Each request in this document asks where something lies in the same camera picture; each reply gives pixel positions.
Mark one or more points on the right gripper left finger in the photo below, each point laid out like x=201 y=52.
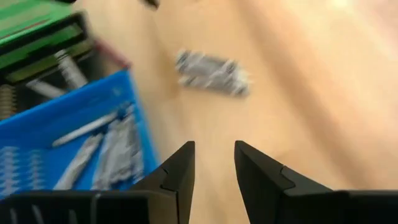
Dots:
x=168 y=193

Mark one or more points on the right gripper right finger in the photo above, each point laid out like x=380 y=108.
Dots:
x=264 y=193

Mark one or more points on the dark red crayon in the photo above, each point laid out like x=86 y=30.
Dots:
x=25 y=30
x=115 y=56

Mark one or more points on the blue plastic basket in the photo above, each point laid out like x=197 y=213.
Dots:
x=31 y=130

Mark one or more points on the green plastic basket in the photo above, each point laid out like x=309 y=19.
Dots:
x=31 y=18

